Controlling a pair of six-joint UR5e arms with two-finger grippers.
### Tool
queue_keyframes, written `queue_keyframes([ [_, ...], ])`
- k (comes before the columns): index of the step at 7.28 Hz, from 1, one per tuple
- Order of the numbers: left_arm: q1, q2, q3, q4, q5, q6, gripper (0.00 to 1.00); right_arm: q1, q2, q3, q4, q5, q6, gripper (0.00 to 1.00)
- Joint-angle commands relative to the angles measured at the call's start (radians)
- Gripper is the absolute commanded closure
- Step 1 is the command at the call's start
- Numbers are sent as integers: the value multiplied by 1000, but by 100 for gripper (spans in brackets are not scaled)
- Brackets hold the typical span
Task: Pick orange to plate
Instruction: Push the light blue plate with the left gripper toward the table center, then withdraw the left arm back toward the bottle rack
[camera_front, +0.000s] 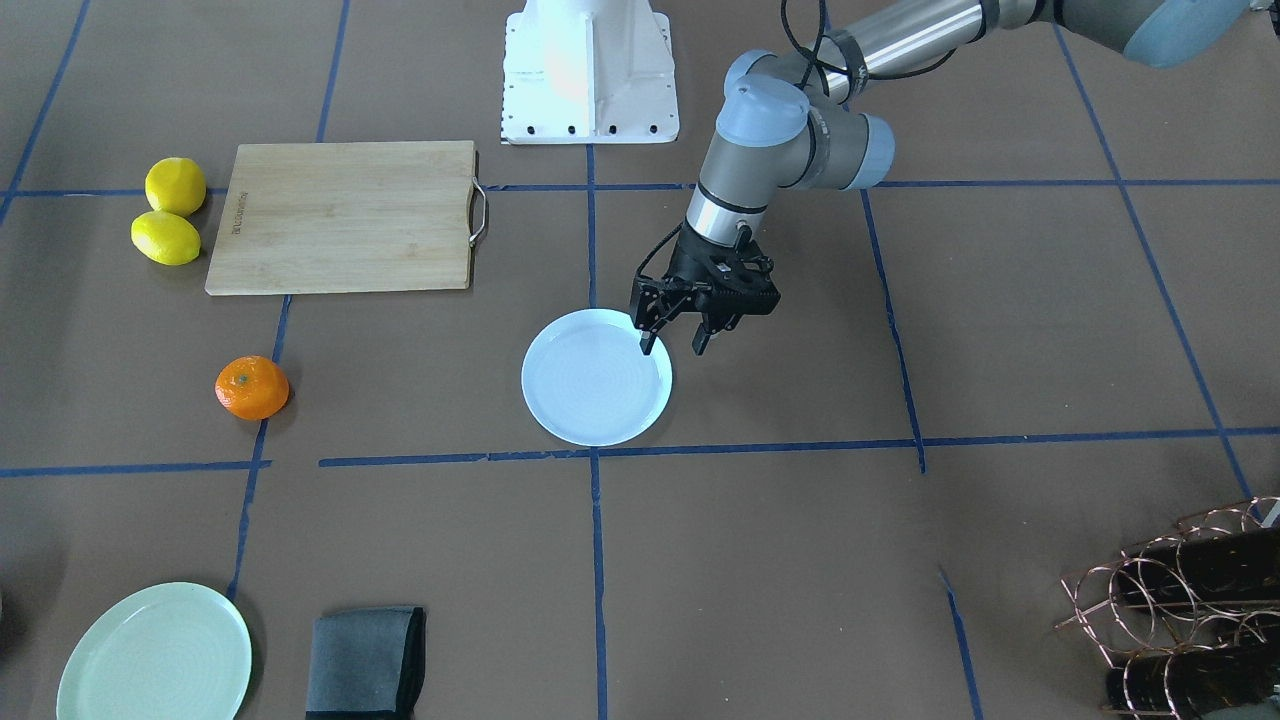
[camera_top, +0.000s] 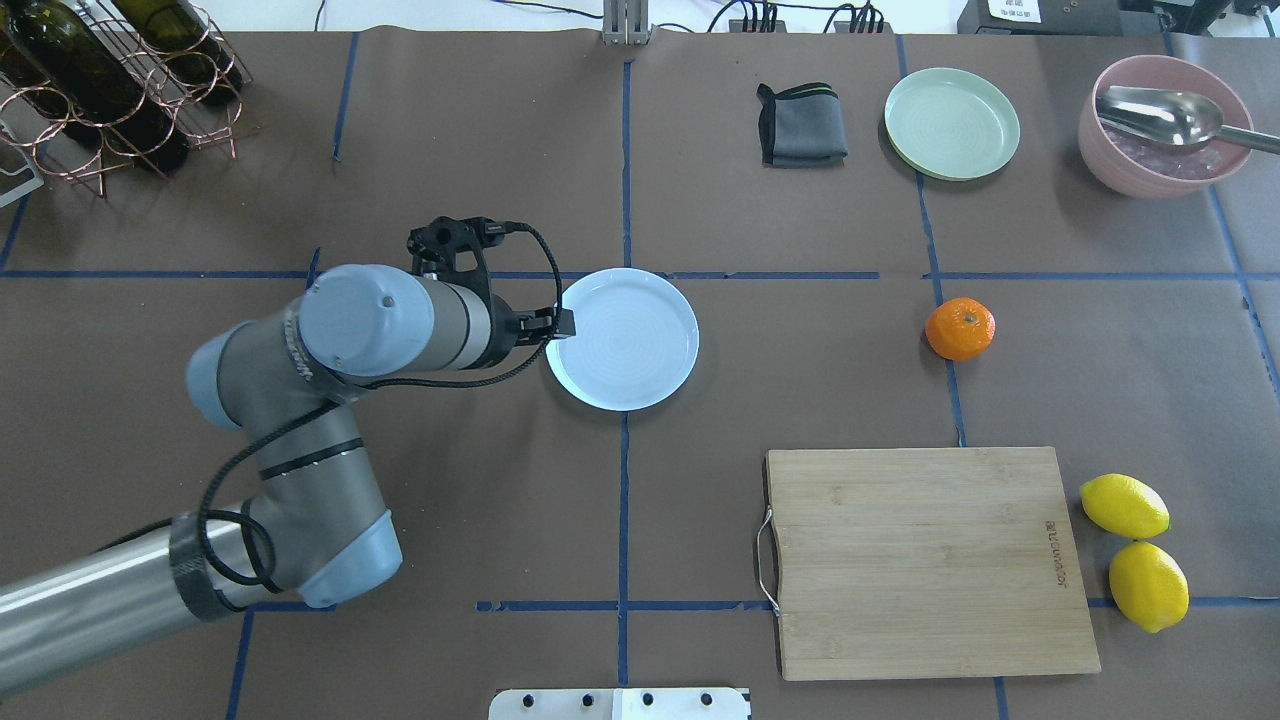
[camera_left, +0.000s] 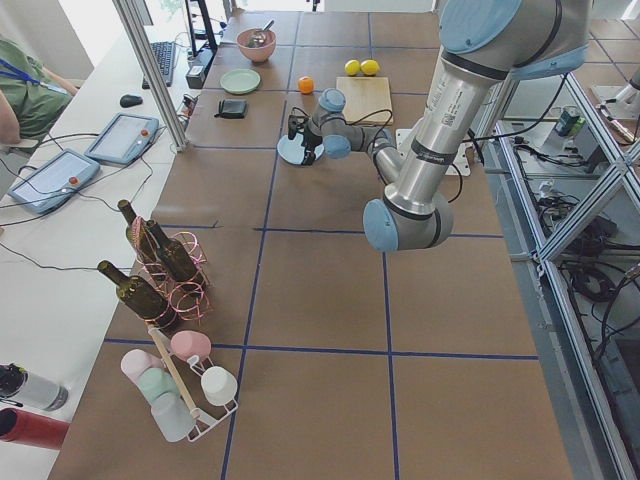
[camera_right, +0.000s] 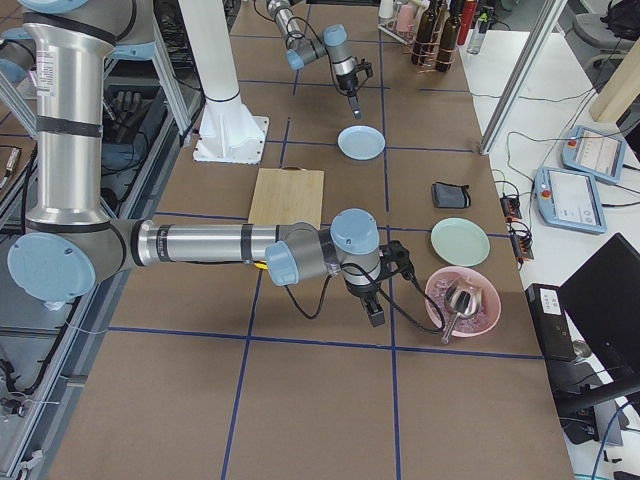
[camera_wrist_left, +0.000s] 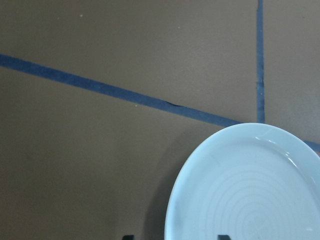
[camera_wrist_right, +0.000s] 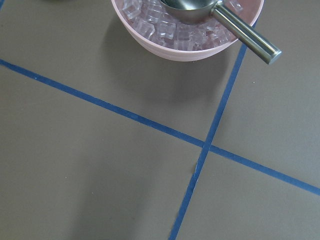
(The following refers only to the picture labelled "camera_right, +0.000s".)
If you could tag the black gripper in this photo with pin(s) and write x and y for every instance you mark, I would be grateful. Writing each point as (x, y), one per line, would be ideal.
(362, 286)
(347, 85)

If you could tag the light blue plate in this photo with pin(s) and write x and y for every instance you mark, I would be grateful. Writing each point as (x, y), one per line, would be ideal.
(361, 142)

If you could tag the green plate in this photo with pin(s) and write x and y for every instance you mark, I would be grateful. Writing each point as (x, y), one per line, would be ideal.
(460, 242)

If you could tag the dark wine bottle middle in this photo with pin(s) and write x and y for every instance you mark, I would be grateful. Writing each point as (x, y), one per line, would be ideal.
(422, 41)

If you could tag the dark wine bottle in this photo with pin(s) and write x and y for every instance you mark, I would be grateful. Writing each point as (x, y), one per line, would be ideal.
(449, 37)
(422, 41)

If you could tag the pink bowl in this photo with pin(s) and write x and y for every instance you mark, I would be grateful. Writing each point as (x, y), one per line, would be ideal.
(488, 315)

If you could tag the metal ice scoop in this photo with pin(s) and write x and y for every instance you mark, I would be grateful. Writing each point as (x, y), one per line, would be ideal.
(464, 300)

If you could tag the pink cup top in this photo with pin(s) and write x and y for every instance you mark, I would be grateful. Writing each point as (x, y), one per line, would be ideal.
(405, 18)

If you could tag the dark wine bottle front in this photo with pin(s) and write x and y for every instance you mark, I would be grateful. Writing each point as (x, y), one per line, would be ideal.
(449, 37)

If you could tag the bamboo cutting board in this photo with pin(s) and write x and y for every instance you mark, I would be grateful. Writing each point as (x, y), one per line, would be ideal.
(287, 196)

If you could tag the silver water bottle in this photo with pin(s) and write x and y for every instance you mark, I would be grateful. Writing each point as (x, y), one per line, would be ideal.
(479, 34)

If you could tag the red cylinder bottle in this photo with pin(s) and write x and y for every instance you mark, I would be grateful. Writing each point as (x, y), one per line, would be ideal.
(465, 19)

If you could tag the black power strip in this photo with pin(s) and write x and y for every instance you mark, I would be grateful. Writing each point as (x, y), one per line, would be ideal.
(519, 233)

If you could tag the black desktop box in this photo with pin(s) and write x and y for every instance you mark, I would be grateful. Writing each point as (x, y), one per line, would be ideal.
(550, 322)

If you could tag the teach pendant near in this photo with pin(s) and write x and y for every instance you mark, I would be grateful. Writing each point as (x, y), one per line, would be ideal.
(570, 200)

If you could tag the teach pendant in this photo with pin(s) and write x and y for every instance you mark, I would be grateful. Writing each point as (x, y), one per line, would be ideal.
(594, 152)
(570, 200)

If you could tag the black computer monitor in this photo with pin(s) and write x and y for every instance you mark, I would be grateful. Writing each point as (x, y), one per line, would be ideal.
(602, 300)

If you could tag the teach pendant far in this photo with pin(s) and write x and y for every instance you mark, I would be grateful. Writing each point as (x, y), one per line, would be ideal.
(594, 152)

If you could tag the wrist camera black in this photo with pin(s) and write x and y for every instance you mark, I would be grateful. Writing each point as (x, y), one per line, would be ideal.
(395, 259)
(365, 67)

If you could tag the copper wire bottle rack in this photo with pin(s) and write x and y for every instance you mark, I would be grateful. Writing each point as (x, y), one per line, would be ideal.
(430, 62)

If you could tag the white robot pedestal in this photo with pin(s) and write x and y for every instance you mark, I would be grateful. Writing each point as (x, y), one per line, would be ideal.
(228, 132)

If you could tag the aluminium frame post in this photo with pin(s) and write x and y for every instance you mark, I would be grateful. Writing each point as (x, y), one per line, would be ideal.
(537, 39)

